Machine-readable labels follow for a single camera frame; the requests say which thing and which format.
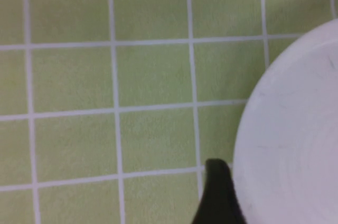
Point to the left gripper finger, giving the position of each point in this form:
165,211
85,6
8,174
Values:
217,197

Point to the white round plate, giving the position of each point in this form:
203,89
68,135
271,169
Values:
290,142

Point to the green checkered tablecloth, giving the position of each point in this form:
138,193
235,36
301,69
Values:
105,76

